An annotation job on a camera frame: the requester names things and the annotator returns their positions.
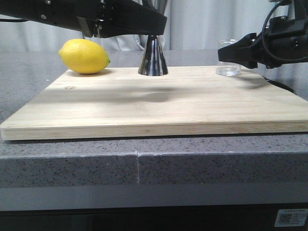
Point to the small glass beaker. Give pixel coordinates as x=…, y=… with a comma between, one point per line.
x=225, y=68

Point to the yellow lemon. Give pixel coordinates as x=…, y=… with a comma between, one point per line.
x=84, y=56

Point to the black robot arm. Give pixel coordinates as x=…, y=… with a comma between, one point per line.
x=25, y=9
x=300, y=11

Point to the white QR code label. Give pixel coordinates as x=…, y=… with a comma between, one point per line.
x=291, y=218

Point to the wooden cutting board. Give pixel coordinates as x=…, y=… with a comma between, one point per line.
x=189, y=100

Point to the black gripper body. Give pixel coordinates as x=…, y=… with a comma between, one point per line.
x=78, y=15
x=284, y=41

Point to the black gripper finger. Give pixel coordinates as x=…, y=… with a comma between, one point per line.
x=127, y=17
x=240, y=52

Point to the steel double jigger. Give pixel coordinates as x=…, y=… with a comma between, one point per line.
x=153, y=61

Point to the grey curtain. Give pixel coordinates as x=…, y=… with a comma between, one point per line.
x=191, y=25

